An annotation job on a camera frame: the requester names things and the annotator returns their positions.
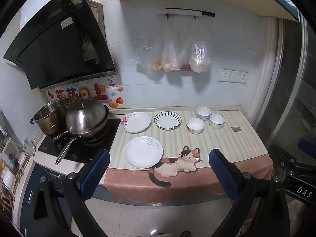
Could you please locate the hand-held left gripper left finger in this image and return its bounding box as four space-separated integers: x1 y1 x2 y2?
19 149 111 237

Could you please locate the clear plastic bag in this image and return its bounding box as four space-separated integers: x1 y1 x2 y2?
132 20 165 71
189 19 212 73
162 20 181 72
179 22 196 71

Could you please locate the white bowl with coloured dots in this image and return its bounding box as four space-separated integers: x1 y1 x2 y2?
196 106 212 122

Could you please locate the black range hood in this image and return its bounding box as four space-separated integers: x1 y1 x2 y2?
3 0 118 90

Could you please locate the white bowl with red flowers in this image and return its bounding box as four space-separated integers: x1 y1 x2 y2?
186 118 205 134

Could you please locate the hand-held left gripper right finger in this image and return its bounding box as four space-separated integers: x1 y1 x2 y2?
209 149 291 237

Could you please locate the black glass gas stove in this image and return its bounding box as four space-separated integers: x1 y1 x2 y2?
38 118 121 164

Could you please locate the steel wok lid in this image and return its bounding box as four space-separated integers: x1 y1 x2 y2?
65 94 109 134

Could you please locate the striped cat print table cloth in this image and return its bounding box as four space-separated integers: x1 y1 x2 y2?
102 110 274 205

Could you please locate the white plate with grey flower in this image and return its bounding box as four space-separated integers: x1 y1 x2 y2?
123 136 164 169

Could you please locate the white wall hook rail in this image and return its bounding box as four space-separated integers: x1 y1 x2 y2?
156 8 216 18

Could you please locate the glass sliding door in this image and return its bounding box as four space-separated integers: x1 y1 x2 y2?
247 17 316 153

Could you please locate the white plate with pink flowers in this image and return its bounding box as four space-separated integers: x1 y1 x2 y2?
121 112 151 134

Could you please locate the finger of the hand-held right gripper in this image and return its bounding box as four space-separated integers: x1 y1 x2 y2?
297 138 316 159
267 144 300 178

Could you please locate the white plate with blue stripes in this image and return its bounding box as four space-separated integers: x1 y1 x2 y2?
154 112 182 130

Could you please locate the colourful wall sticker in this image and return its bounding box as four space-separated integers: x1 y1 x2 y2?
46 78 124 109

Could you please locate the wire dish rack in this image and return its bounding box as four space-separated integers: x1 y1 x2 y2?
0 126 33 225

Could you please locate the steel stock pot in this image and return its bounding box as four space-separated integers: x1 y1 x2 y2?
30 99 68 136

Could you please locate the steel wok with long handle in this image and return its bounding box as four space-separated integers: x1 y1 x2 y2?
46 105 110 166

